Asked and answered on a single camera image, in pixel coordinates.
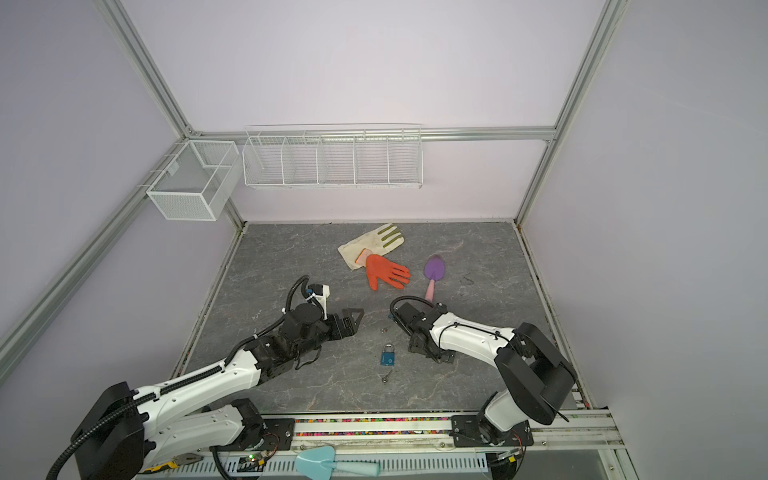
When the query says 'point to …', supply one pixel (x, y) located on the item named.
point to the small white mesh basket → (195, 182)
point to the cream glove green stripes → (380, 241)
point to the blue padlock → (388, 356)
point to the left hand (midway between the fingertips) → (353, 318)
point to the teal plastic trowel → (319, 463)
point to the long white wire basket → (340, 155)
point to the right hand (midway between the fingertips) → (430, 350)
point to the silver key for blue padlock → (385, 379)
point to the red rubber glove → (378, 267)
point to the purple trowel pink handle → (434, 268)
